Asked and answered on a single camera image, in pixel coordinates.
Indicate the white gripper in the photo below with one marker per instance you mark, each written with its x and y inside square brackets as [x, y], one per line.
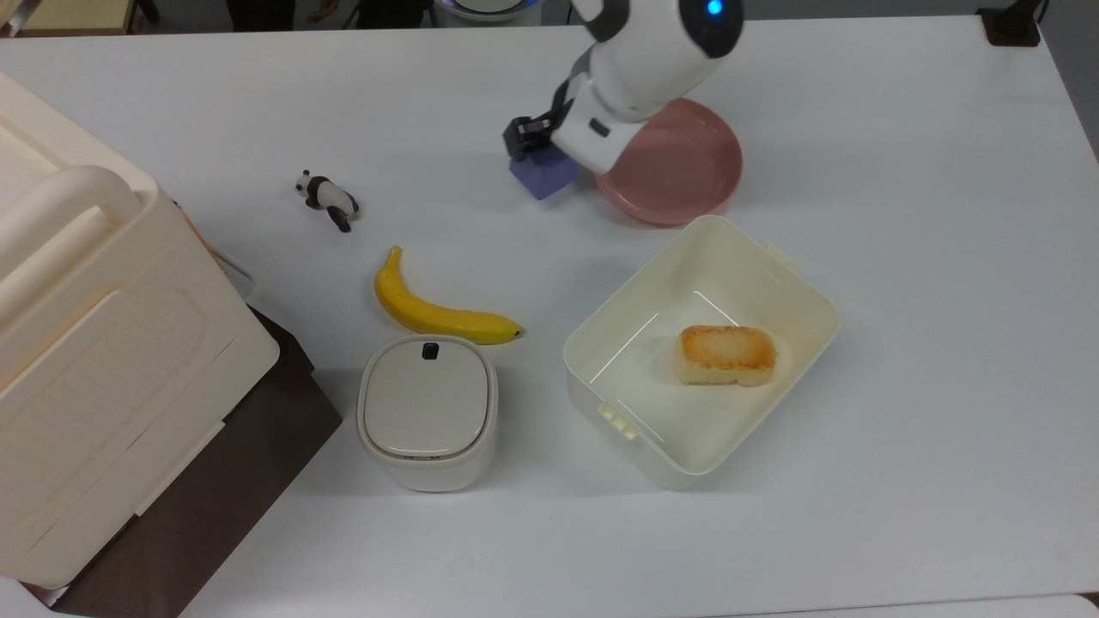
[597, 129]

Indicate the purple cube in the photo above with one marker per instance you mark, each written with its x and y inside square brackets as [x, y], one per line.
[545, 180]

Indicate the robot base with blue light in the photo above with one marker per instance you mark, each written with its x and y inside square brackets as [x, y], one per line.
[485, 9]

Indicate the pink plate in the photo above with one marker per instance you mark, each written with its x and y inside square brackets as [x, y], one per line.
[687, 172]

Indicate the dark trouser leg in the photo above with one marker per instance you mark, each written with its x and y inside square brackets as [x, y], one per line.
[393, 12]
[262, 13]

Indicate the yellow banana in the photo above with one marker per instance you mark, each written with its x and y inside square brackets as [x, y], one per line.
[421, 314]

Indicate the panda toy figure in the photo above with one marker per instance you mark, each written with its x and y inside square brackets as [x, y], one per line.
[324, 196]

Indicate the cream open plastic container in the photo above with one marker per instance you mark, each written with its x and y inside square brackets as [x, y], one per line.
[730, 275]

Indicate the toasted bread piece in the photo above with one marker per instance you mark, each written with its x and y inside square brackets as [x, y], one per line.
[725, 354]

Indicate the small white lidded bin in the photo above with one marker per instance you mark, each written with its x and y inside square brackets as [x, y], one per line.
[427, 412]

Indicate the dark brown board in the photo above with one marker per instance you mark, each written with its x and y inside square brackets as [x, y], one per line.
[258, 446]

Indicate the tan wooden furniture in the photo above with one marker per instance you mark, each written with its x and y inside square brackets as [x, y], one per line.
[73, 15]

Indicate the large cream storage box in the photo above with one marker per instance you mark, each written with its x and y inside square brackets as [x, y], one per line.
[103, 360]

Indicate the black table clamp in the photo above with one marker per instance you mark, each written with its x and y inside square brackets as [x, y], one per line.
[1011, 26]

